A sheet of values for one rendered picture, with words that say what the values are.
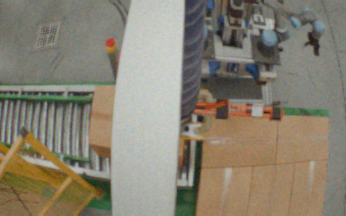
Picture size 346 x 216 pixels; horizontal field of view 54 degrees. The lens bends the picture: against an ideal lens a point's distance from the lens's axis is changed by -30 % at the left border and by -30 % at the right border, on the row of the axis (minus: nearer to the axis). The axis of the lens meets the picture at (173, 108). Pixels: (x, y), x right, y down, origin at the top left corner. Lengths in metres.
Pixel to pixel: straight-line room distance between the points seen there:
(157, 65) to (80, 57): 3.48
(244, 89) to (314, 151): 0.98
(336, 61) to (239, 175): 1.98
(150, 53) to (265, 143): 2.64
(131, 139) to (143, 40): 0.16
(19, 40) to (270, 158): 3.01
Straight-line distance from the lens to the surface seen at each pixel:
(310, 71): 4.28
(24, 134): 1.81
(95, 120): 2.94
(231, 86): 3.77
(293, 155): 3.37
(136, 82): 0.73
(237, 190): 3.23
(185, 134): 2.64
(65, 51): 4.28
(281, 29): 2.86
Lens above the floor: 3.73
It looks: 72 degrees down
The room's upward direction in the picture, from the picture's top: 2 degrees counter-clockwise
